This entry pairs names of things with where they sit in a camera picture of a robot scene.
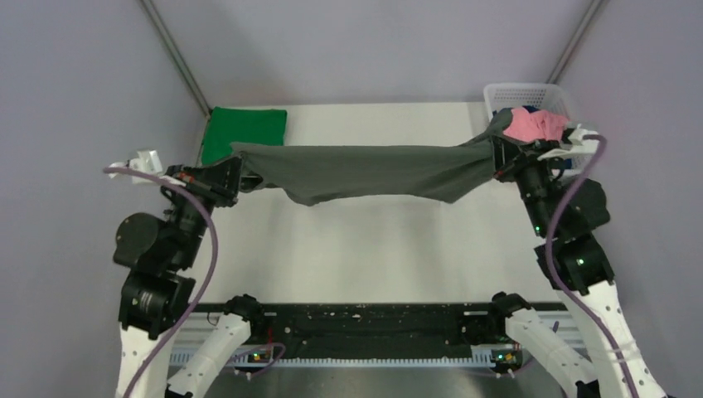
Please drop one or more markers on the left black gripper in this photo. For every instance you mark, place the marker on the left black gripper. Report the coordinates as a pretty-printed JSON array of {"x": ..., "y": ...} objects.
[{"x": 220, "y": 182}]

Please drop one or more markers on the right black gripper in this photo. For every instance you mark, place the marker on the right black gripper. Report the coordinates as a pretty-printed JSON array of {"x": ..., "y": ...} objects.
[{"x": 511, "y": 157}]

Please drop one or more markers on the dark grey t-shirt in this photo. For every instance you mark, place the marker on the dark grey t-shirt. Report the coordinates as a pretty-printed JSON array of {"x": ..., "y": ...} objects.
[{"x": 311, "y": 175}]

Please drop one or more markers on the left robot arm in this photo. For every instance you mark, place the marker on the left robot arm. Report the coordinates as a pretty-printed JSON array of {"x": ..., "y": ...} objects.
[{"x": 157, "y": 298}]

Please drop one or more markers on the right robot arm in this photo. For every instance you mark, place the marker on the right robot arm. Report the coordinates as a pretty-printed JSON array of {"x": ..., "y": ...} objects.
[{"x": 565, "y": 207}]

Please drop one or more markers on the pink t-shirt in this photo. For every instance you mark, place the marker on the pink t-shirt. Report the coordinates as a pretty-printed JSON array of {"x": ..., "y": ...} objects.
[{"x": 526, "y": 126}]

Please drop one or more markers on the dark blue t-shirt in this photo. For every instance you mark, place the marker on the dark blue t-shirt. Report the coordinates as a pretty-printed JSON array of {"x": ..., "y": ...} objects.
[{"x": 530, "y": 109}]

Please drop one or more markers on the folded green t-shirt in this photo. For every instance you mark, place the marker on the folded green t-shirt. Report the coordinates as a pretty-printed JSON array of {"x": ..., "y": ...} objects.
[{"x": 226, "y": 126}]

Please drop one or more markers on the white plastic basket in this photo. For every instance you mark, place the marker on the white plastic basket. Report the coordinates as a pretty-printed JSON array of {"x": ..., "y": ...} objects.
[{"x": 500, "y": 96}]

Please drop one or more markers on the right corner metal post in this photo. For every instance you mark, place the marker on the right corner metal post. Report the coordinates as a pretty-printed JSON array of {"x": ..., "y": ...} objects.
[{"x": 585, "y": 24}]

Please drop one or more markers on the corner metal post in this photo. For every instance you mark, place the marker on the corner metal post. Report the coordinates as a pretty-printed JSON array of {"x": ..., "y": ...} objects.
[
  {"x": 585, "y": 24},
  {"x": 174, "y": 53}
]

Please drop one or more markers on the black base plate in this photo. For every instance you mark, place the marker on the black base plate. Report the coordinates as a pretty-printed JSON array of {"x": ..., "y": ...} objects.
[{"x": 385, "y": 331}]

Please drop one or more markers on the left corner metal post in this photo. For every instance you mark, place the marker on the left corner metal post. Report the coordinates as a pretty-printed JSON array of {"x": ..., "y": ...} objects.
[{"x": 174, "y": 53}]

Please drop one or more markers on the white slotted cable duct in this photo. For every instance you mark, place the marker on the white slotted cable duct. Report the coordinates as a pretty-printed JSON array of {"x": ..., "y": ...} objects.
[{"x": 478, "y": 360}]

